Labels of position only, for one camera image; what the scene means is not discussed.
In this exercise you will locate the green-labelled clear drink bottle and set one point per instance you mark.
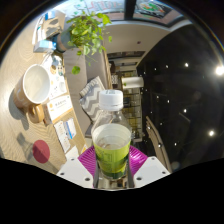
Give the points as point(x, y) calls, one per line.
point(111, 153)

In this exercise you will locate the group of ceiling lights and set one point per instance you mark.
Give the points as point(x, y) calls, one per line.
point(219, 70)

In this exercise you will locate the brown ceramic mug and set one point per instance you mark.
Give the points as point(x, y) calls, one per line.
point(35, 85)

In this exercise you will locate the white paper leaflets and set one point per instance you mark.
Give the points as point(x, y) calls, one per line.
point(63, 135)

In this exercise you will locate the green potted plant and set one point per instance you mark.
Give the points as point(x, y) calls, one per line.
point(86, 33)

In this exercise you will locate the small light blue box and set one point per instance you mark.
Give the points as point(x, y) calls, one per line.
point(44, 46)

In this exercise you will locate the white round pillar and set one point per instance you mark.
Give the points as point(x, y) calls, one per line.
point(132, 82)

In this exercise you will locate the grey chevron pillow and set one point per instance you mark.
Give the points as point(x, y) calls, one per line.
point(90, 98)

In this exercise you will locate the window with colourful decals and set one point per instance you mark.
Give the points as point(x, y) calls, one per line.
point(150, 8)

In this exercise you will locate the flat round red coaster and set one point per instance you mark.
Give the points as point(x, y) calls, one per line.
point(41, 151)

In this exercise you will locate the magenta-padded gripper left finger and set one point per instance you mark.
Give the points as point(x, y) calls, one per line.
point(85, 163)

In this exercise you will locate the grey wood-framed sofa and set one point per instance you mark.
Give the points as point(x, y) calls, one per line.
point(78, 76)

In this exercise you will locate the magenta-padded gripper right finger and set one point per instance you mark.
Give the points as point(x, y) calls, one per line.
point(141, 166)

